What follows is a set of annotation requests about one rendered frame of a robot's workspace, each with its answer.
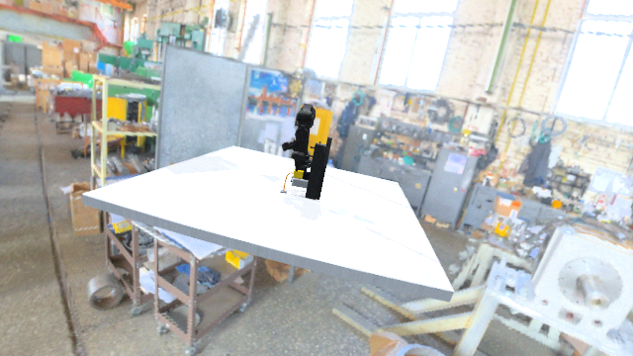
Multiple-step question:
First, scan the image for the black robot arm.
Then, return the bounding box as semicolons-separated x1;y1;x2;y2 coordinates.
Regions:
282;104;316;171

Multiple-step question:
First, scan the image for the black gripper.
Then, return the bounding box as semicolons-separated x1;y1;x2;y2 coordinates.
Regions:
291;139;308;171

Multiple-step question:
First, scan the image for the yellow power plug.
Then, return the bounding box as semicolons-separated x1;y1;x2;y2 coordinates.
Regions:
283;169;310;191

